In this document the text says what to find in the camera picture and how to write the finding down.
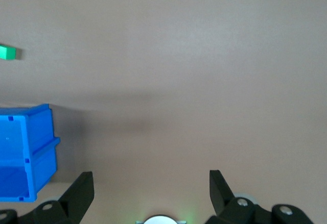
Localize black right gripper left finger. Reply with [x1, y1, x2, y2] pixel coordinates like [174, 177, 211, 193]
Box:
[0, 171, 95, 224]

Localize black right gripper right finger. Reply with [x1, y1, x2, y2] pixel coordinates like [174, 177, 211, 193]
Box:
[204, 169, 315, 224]

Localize green cube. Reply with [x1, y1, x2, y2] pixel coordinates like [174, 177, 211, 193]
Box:
[0, 44, 17, 61]

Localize blue plastic storage bin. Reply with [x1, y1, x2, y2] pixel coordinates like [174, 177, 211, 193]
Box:
[0, 103, 61, 203]

